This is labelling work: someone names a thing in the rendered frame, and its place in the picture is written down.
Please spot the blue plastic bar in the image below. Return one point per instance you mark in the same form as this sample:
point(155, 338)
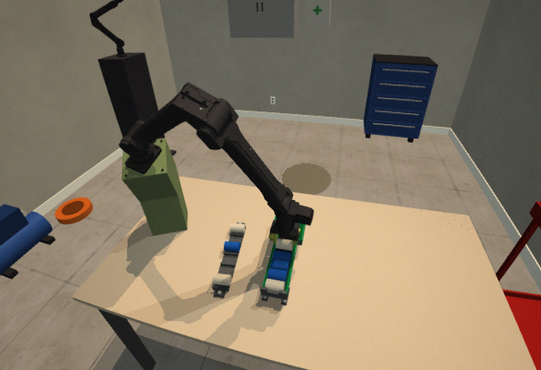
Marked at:
point(279, 264)
point(277, 274)
point(282, 255)
point(232, 246)

